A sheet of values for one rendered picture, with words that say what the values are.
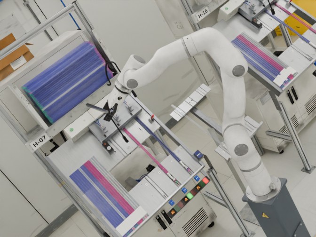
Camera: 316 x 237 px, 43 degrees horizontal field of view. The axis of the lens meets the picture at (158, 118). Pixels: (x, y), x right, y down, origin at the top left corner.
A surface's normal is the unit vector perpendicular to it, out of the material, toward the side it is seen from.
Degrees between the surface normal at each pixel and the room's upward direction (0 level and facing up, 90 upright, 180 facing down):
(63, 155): 48
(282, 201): 90
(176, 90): 90
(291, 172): 0
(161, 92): 90
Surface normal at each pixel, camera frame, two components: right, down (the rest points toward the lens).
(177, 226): 0.50, 0.15
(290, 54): 0.01, -0.44
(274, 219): -0.58, 0.64
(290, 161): -0.48, -0.77
